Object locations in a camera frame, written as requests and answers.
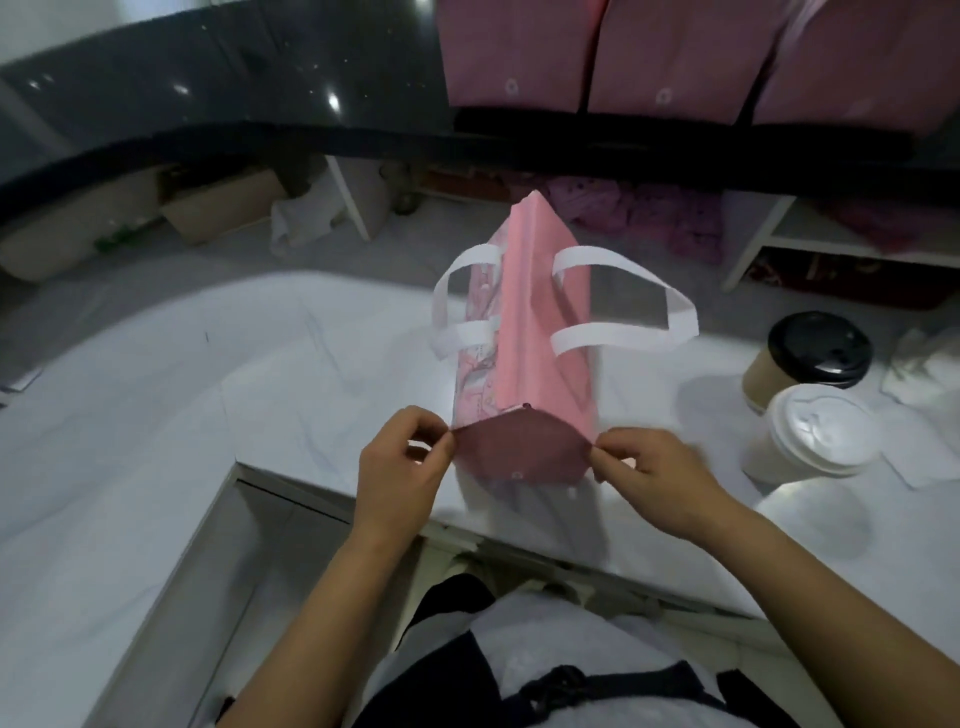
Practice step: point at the person's left hand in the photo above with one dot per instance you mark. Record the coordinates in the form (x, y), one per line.
(394, 480)

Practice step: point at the person's right hand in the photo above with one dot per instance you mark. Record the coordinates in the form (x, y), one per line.
(667, 484)

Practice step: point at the person's right thumb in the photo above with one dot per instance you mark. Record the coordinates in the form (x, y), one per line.
(611, 465)

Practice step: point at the person's left thumb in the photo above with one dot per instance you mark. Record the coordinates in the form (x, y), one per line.
(433, 459)

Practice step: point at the person's left forearm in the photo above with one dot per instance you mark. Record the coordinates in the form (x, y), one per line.
(315, 630)

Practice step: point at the person's right forearm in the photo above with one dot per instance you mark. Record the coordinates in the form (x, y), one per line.
(832, 622)

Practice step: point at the person's white shirt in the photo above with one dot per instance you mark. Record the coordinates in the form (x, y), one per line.
(540, 645)

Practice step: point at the paper cup white lid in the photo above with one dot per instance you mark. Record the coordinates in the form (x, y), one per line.
(814, 435)

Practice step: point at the person's black apron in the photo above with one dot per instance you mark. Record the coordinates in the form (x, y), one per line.
(465, 682)

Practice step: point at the brown paper cup black lid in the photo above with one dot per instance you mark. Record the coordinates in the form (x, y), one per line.
(814, 356)

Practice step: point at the purple patterned cloth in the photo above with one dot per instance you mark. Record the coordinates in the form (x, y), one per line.
(645, 214)

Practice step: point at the white plastic bag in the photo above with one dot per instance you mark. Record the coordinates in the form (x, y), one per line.
(304, 217)

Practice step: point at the white shelf unit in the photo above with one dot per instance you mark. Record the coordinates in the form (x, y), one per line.
(795, 236)

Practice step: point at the flat white napkin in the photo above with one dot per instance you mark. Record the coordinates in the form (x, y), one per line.
(919, 446)

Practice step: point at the dark red patterned box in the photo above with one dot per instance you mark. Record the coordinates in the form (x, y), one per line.
(862, 279)

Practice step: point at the crumpled white napkin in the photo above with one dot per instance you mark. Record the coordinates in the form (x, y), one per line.
(926, 367)

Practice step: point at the cardboard box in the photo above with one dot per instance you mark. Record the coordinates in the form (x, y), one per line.
(221, 202)

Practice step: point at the beige storage bin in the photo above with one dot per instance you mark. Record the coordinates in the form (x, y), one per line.
(67, 240)

